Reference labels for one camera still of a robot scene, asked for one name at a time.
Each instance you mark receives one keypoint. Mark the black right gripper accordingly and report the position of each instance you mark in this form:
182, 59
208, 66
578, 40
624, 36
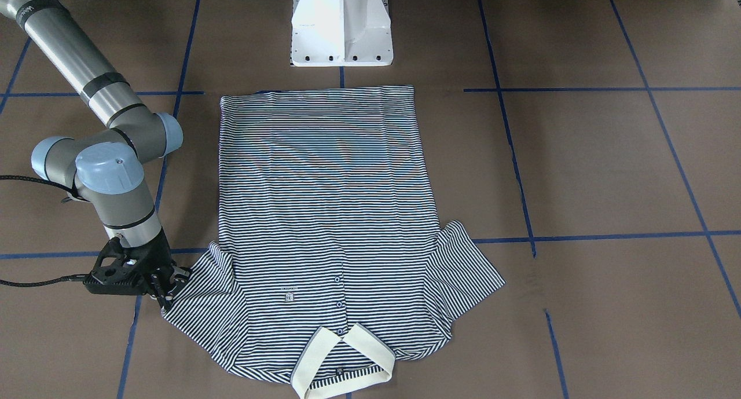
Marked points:
157, 256

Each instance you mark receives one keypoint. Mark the striped polo shirt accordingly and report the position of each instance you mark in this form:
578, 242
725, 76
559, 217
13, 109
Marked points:
330, 265

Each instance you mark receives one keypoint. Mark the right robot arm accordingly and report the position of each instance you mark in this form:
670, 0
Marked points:
106, 169

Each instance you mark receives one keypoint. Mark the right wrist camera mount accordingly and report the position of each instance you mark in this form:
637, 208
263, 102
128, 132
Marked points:
113, 275

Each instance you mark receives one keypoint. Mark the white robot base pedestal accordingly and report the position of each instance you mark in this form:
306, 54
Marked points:
341, 33

